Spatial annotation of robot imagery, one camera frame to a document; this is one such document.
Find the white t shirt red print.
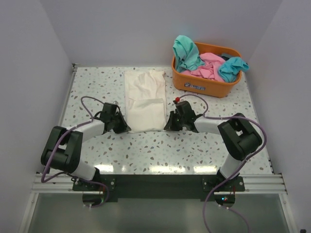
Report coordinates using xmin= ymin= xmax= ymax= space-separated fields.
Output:
xmin=124 ymin=69 xmax=167 ymax=133

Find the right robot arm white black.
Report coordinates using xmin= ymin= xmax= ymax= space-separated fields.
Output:
xmin=164 ymin=101 xmax=263 ymax=181

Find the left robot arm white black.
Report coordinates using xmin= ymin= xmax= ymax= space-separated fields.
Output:
xmin=41 ymin=103 xmax=131 ymax=183

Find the orange plastic laundry basket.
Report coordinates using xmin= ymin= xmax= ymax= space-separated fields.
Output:
xmin=171 ymin=42 xmax=242 ymax=98

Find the pink t shirt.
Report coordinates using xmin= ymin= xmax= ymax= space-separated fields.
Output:
xmin=182 ymin=52 xmax=225 ymax=83

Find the teal green t shirt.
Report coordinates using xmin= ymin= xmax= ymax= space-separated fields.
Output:
xmin=173 ymin=35 xmax=205 ymax=73

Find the light blue t shirt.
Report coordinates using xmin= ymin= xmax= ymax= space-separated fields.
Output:
xmin=218 ymin=57 xmax=249 ymax=83

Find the dark navy garment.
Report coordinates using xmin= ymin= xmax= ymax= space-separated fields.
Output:
xmin=221 ymin=53 xmax=233 ymax=61

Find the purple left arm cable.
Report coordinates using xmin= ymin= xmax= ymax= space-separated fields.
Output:
xmin=40 ymin=96 xmax=109 ymax=207

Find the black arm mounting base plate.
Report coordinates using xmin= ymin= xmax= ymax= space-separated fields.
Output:
xmin=72 ymin=173 xmax=245 ymax=203

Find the aluminium table frame rail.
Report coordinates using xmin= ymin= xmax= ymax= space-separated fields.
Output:
xmin=30 ymin=157 xmax=290 ymax=195

